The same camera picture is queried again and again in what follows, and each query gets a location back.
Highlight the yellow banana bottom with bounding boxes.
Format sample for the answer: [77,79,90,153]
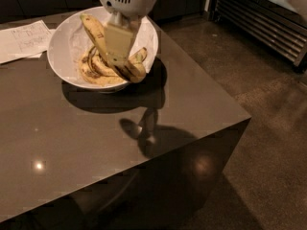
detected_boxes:
[79,54,125,87]

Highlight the dark base cabinets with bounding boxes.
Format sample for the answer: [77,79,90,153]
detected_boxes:
[0,0,206,23]

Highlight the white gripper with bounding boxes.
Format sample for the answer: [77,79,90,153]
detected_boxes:
[99,0,156,67]

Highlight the white paper bowl liner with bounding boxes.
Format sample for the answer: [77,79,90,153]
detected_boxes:
[70,13,157,87]

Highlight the yellow banana middle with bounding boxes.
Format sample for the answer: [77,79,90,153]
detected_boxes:
[88,46,116,77]

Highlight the large yellow banana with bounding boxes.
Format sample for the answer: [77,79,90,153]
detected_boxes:
[80,13,146,83]

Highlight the white ceramic bowl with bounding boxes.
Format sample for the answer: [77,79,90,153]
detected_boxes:
[47,7,158,93]

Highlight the white printed paper sheet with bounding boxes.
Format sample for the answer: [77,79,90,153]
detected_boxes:
[0,20,54,64]

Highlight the spotted banana right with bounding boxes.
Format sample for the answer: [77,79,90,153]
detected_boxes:
[130,47,147,62]

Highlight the dark slatted appliance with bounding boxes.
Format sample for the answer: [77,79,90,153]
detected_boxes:
[214,0,307,72]

